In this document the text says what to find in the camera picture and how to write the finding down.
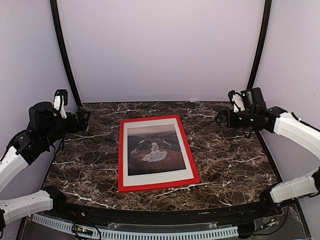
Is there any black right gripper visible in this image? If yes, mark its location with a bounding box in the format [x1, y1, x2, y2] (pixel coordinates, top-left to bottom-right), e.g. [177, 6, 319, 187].
[214, 109, 256, 128]

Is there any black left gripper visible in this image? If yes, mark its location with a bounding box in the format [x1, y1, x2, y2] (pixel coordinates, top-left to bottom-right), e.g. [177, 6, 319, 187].
[42, 110, 90, 148]

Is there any red wooden picture frame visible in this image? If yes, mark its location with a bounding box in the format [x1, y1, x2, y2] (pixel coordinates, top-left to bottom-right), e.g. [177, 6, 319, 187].
[117, 114, 201, 193]

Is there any dark flower photo print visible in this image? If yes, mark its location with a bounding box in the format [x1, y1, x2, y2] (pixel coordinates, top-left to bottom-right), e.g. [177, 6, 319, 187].
[127, 124, 187, 176]

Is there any white photo mat board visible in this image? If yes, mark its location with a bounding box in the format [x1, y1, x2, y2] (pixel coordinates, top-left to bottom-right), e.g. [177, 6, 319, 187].
[123, 119, 196, 187]

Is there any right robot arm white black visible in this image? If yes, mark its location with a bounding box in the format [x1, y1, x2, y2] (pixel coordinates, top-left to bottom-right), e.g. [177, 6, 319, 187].
[214, 87, 320, 217]

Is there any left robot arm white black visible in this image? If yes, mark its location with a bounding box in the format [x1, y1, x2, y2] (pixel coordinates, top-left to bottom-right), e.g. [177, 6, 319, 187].
[0, 101, 91, 229]

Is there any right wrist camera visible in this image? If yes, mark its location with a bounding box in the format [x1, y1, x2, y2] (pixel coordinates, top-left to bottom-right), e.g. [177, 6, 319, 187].
[228, 90, 245, 113]

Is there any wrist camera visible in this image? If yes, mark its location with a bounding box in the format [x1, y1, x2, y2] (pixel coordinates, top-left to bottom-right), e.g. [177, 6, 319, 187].
[228, 90, 245, 113]
[53, 89, 68, 119]

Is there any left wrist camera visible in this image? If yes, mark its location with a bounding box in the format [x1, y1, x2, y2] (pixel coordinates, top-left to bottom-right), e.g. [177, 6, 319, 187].
[53, 89, 68, 119]

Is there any left black corner post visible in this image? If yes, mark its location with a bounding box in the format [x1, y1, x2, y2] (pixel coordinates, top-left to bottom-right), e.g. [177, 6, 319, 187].
[49, 0, 82, 108]

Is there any black corner post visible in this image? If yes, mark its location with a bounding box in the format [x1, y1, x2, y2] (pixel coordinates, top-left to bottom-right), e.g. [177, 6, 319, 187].
[49, 0, 82, 108]
[246, 0, 272, 90]

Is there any black front table rail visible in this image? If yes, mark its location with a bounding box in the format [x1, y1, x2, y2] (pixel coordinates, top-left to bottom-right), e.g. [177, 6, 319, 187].
[42, 185, 285, 226]

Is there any white slotted cable duct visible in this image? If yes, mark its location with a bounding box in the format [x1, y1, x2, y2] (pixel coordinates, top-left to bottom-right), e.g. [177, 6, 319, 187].
[31, 214, 239, 240]

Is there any right black corner post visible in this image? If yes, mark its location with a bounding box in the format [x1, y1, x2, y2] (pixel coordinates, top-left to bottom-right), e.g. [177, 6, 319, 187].
[246, 0, 272, 90]

